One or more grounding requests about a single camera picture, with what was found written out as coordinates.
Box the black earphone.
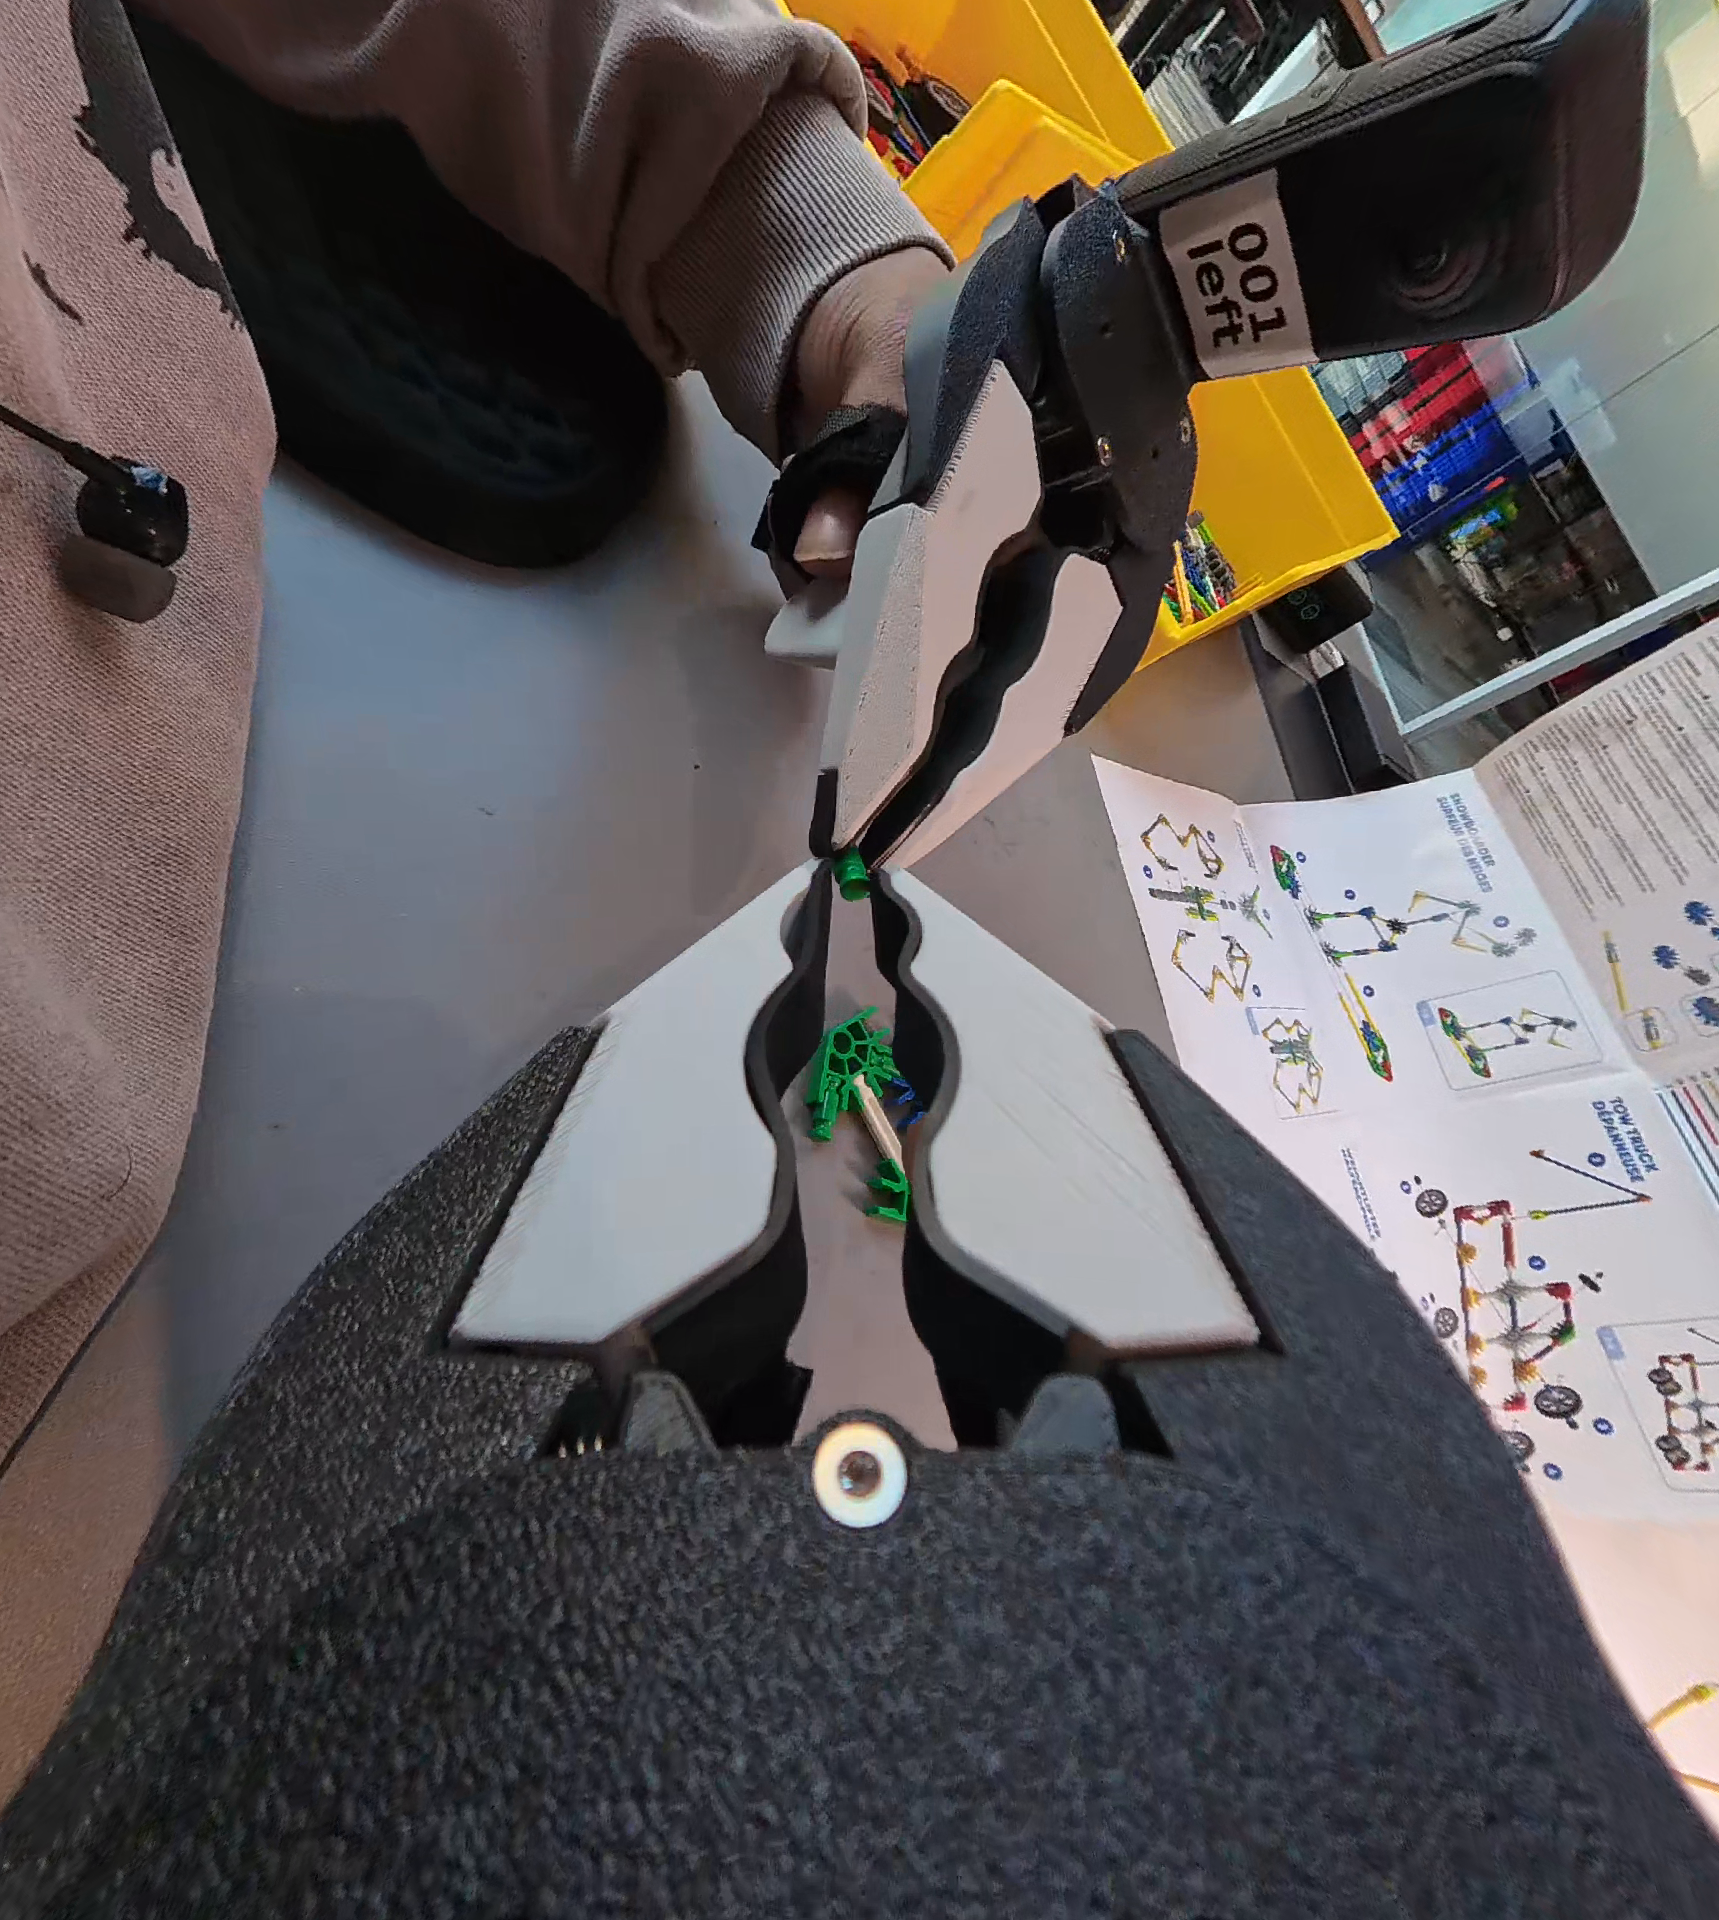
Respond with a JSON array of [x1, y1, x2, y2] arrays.
[[0, 323, 192, 623]]

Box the black device with display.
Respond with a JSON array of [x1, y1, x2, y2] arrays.
[[1258, 573, 1378, 659]]

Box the white instruction sheet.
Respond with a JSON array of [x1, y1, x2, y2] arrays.
[[1090, 577, 1719, 1920]]

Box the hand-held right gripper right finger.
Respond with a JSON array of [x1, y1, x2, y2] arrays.
[[874, 866, 1262, 1356]]

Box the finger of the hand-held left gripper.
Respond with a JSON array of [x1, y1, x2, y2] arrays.
[[813, 373, 1058, 853], [855, 546, 1144, 877]]

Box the person's left hand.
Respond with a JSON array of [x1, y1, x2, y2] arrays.
[[773, 243, 986, 568]]

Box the pile of toy pieces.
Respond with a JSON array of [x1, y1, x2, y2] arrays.
[[1157, 509, 1243, 623], [846, 38, 973, 175]]

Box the blue plastic crates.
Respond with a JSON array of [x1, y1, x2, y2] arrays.
[[1377, 437, 1536, 550]]

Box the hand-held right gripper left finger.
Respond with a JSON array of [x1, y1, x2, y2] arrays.
[[451, 858, 834, 1351]]

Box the yellow plastic bin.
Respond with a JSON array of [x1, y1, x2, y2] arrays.
[[785, 0, 1175, 166], [900, 83, 1402, 671]]

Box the red plastic crates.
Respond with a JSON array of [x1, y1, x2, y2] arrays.
[[1340, 342, 1530, 472]]

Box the grey desk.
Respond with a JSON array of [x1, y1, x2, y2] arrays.
[[0, 376, 1402, 1920]]

